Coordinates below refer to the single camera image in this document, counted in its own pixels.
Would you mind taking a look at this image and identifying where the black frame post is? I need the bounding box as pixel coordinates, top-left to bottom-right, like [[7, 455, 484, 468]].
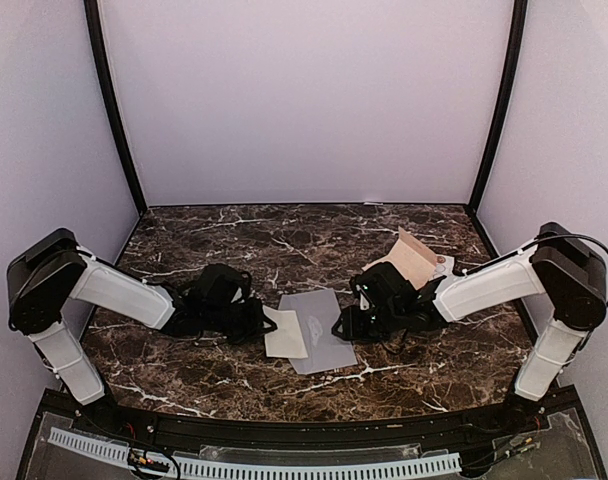
[[83, 0, 148, 216], [467, 0, 528, 217]]

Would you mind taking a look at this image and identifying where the right black frame post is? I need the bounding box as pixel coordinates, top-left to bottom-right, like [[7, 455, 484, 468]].
[[467, 0, 528, 217]]

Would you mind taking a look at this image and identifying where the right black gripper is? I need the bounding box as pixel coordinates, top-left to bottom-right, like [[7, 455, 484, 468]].
[[331, 303, 404, 343]]

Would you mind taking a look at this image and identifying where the white slotted cable duct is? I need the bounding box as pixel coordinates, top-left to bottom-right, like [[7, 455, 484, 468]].
[[47, 427, 461, 479]]

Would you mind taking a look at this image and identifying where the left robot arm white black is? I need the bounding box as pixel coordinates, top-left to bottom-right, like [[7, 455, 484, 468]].
[[6, 228, 278, 436]]

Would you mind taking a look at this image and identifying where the black front table rail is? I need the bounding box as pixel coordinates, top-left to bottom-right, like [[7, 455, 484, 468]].
[[91, 405, 505, 451]]

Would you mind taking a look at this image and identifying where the grey envelope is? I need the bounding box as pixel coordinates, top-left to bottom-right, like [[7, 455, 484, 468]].
[[278, 289, 357, 375]]

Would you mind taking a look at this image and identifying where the white sticker sheet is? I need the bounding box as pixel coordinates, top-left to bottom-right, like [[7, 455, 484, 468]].
[[432, 255, 455, 279]]

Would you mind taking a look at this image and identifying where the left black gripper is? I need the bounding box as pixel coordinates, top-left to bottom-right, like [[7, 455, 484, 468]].
[[203, 297, 277, 346]]

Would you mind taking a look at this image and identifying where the beige decorated letter paper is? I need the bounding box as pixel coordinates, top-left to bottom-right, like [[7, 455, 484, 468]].
[[263, 306, 308, 359]]

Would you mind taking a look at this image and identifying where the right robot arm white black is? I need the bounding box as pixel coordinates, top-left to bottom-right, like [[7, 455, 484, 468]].
[[332, 222, 608, 434]]

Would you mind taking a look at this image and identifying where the left black frame post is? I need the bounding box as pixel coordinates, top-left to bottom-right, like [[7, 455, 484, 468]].
[[83, 0, 148, 216]]

